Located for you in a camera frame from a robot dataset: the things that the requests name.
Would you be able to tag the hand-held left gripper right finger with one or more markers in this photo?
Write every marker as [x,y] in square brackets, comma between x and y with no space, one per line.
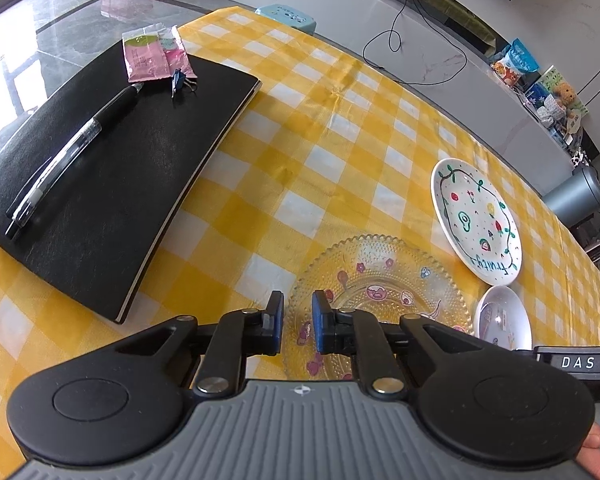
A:
[320,322]

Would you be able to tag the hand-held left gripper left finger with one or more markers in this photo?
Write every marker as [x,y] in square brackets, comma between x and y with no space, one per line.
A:
[276,322]

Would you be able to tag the clear patterned glass plate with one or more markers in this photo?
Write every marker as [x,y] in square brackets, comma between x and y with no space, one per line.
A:
[395,280]

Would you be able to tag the small white plate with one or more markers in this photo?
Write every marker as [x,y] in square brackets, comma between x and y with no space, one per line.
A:
[502,317]

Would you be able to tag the yellow checked tablecloth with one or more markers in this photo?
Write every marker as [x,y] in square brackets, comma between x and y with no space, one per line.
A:
[330,160]

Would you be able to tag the white painted ceramic plate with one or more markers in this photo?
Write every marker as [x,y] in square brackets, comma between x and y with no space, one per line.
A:
[475,220]

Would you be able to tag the grey blue trash can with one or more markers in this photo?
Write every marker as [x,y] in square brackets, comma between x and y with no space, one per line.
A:
[575,195]

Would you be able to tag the black notebook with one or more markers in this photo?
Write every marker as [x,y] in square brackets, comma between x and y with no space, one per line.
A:
[120,170]

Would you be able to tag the blue binder clip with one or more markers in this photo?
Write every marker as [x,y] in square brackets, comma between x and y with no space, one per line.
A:
[179,80]

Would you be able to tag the black pen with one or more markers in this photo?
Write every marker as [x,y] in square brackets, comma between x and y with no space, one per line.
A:
[75,155]

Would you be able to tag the teddy bear toy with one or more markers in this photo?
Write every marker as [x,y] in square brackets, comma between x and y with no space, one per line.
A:
[562,100]

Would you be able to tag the pink packet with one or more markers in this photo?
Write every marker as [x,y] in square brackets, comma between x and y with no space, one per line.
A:
[150,55]

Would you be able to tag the light blue plastic stool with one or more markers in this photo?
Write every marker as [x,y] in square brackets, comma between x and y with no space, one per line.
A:
[285,16]

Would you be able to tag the green picture card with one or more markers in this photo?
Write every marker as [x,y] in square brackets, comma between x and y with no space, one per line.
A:
[552,80]

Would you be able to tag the blue snack bag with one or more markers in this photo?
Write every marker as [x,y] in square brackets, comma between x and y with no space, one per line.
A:
[515,62]

